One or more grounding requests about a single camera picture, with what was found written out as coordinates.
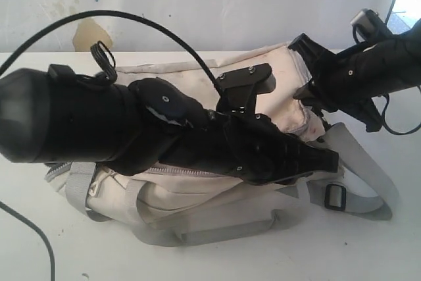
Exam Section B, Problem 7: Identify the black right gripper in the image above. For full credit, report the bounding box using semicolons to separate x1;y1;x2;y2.
287;33;390;132

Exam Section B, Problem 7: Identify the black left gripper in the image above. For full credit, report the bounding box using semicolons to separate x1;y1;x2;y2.
210;111;339;186

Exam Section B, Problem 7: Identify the white fabric duffel bag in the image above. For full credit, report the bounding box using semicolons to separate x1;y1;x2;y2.
45;43;400;247

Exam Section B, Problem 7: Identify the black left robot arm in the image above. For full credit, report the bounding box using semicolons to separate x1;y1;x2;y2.
1;64;339;185

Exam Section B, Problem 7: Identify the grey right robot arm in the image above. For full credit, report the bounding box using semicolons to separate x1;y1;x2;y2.
288;31;420;132

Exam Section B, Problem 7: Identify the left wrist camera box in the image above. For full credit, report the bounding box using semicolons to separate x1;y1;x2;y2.
216;63;276;115

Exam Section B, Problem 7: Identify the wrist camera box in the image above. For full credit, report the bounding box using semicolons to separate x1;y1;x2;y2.
216;63;276;115
351;9;393;43

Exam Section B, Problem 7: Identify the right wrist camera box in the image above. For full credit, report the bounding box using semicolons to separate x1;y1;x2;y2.
351;9;393;43

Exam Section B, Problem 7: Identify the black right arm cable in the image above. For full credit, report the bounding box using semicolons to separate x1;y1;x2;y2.
378;85;421;137

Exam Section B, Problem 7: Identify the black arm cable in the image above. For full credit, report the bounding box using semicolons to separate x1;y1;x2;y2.
378;85;421;137
0;10;224;281

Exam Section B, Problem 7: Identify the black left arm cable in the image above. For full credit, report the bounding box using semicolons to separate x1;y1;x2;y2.
0;10;224;281

